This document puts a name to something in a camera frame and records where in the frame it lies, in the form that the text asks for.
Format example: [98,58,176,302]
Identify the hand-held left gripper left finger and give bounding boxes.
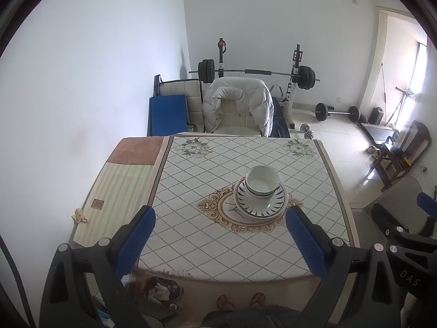
[39,206,157,328]

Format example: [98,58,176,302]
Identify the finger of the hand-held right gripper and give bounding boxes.
[417,191,437,219]
[371,203,437,247]

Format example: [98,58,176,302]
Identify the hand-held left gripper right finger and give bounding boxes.
[285,207,401,328]

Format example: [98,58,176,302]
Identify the dark leaf pattern plate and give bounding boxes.
[237,178,286,217]

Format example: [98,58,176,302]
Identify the plain white plate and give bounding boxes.
[233,178,289,219]

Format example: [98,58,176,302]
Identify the black rim white bowl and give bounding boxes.
[245,166,280,194]

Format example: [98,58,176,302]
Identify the long barbell with black plates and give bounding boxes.
[189,59,321,90]

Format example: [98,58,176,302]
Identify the grey plastic chair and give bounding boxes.
[352,176,431,236]

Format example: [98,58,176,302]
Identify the dark wooden chair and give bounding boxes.
[370,120,431,192]

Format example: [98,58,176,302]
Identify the trash basket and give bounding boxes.
[141,276,185,304]

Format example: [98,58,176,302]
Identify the crumpled tissue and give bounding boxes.
[71,208,89,225]

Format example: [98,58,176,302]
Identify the diamond pattern tablecloth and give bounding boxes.
[137,135,359,284]

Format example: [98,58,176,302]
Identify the treadmill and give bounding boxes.
[357,123,400,144]

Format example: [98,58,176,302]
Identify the person's grey clothing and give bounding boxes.
[201,306,304,328]

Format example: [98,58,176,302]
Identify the person's left foot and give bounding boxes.
[217,294,236,311]

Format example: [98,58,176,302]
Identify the metal stand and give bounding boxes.
[386,87,420,127]

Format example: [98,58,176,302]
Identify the blue weight bench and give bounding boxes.
[270,97,291,138]

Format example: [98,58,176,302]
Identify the short barbell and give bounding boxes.
[314,102,361,122]

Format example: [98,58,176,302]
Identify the blue folded mat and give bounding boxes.
[147,95,189,136]

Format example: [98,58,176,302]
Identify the window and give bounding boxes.
[416,39,429,93]

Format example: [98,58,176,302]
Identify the cream padded chair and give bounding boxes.
[215,98,263,135]
[158,79,205,132]

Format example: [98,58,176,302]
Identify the white barbell rack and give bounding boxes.
[215,38,304,130]

